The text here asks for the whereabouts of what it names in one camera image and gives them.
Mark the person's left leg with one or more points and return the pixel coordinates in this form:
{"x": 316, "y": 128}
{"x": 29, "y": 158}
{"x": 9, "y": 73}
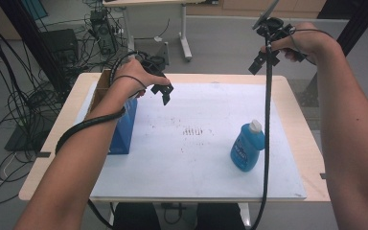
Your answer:
{"x": 135, "y": 217}

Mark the person's right leg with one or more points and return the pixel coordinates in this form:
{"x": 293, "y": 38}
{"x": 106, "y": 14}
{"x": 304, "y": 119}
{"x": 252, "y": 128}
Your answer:
{"x": 220, "y": 217}

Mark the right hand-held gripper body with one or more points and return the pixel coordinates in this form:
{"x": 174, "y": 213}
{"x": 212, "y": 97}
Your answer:
{"x": 273, "y": 27}

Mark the white desk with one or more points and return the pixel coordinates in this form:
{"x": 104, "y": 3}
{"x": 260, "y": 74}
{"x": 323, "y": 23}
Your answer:
{"x": 183, "y": 32}

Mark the black tape strip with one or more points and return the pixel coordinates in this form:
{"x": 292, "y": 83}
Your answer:
{"x": 323, "y": 176}
{"x": 43, "y": 154}

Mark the black box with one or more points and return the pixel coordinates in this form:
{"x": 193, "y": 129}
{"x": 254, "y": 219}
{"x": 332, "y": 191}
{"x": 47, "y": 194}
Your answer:
{"x": 60, "y": 44}

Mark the blue bottle with white cap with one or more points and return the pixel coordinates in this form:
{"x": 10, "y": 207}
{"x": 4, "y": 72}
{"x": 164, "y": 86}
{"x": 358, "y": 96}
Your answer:
{"x": 246, "y": 147}

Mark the white board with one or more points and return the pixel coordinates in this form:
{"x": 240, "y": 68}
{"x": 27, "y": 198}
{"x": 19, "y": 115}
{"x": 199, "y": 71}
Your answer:
{"x": 188, "y": 166}

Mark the light wooden table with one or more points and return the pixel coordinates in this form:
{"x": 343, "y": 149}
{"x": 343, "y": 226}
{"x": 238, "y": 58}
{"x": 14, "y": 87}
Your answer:
{"x": 297, "y": 127}

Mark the person's leg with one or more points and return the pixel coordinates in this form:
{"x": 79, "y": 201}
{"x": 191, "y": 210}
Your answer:
{"x": 135, "y": 217}
{"x": 220, "y": 217}

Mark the blue cardboard box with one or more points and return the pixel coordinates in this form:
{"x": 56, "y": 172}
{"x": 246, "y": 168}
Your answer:
{"x": 124, "y": 134}

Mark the person's right hand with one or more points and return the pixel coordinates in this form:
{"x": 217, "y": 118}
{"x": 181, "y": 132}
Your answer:
{"x": 310, "y": 41}

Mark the dark floor plate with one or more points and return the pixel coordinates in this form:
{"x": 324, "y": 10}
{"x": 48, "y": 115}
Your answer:
{"x": 22, "y": 140}

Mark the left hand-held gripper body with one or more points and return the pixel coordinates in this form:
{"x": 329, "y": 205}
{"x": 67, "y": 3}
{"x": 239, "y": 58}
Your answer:
{"x": 155, "y": 65}

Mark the black metal post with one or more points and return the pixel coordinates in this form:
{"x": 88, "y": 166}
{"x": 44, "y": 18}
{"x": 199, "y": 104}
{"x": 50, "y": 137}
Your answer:
{"x": 35, "y": 48}
{"x": 354, "y": 28}

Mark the grey floor mat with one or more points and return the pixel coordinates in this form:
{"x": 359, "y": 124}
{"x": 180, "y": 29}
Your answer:
{"x": 305, "y": 96}

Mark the person's left hand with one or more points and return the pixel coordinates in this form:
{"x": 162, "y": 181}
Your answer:
{"x": 131, "y": 78}

